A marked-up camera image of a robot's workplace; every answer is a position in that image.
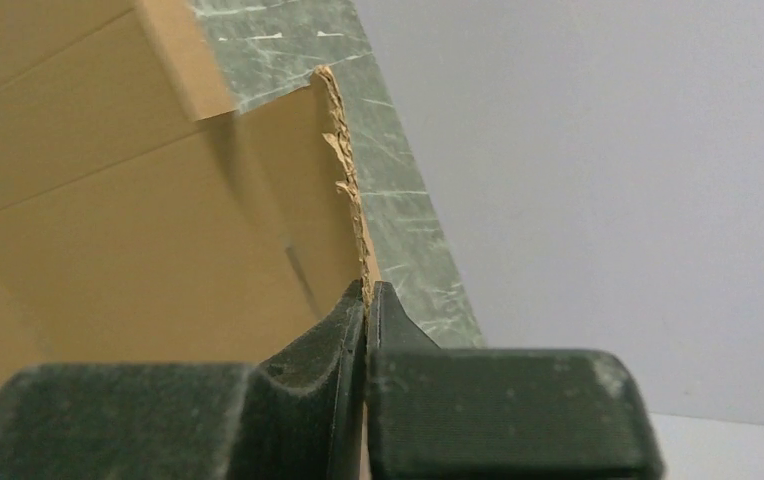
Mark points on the brown cardboard box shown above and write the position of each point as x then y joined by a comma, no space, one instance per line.
143,219

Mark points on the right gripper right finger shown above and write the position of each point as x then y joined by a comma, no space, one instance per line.
480,413

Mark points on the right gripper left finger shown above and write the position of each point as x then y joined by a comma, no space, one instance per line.
296,415

